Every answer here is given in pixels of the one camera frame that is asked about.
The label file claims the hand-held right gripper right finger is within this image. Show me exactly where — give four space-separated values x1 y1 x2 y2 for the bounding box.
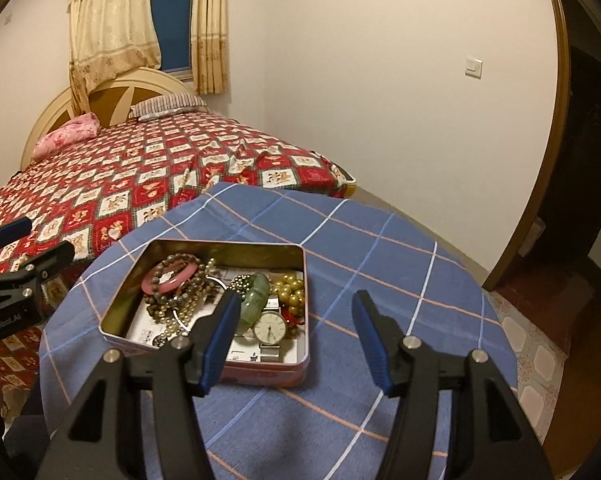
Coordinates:
351 290 556 480

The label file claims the large brown bead bracelet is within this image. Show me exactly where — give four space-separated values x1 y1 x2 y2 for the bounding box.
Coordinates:
142 254 207 312

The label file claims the beige patterned curtain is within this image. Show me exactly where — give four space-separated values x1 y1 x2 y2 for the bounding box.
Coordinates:
69 0 162 112
190 0 229 95

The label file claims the cream wooden headboard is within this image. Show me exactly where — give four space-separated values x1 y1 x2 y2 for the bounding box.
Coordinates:
20 67 202 169

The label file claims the blue checked tablecloth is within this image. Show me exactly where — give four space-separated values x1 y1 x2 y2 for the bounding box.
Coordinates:
38 182 519 480

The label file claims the white dial wristwatch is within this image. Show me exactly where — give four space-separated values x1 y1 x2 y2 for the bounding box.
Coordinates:
252 297 290 364

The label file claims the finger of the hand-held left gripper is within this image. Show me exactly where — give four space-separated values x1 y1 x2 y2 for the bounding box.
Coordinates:
0 216 33 257
10 241 76 292

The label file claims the pink bangle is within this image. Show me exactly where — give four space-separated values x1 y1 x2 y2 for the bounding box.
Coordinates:
153 266 204 295

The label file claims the gold bead bracelet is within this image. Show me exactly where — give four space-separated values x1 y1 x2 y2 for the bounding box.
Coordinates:
272 274 306 319

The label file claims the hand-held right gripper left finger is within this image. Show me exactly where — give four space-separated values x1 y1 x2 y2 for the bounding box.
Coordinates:
38 290 242 480

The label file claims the pink metal tin box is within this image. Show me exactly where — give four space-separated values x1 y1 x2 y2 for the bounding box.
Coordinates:
99 240 312 389

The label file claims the small brown bead string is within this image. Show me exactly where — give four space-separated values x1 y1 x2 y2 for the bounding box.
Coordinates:
168 280 209 319

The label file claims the red patterned bed blanket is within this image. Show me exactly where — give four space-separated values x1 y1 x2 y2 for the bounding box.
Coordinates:
0 112 357 411

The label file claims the green jade bangle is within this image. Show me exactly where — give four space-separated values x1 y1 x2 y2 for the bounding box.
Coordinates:
234 272 272 336

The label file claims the red cord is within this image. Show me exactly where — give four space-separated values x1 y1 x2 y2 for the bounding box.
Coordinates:
280 310 307 332

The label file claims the pale pearl bead bracelet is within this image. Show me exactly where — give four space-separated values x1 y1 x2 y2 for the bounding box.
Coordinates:
158 257 222 349

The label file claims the brown door frame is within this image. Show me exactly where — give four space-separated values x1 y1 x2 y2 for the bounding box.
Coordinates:
482 0 574 292

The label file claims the striped pillow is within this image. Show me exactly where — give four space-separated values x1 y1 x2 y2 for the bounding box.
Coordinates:
130 94 209 122

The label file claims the pink pillow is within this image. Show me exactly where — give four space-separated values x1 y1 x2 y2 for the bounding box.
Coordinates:
33 114 100 159

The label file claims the silver bangle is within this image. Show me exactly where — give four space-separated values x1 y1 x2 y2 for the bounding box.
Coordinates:
173 274 229 331

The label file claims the window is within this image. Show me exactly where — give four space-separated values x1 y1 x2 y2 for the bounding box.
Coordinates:
149 0 198 80

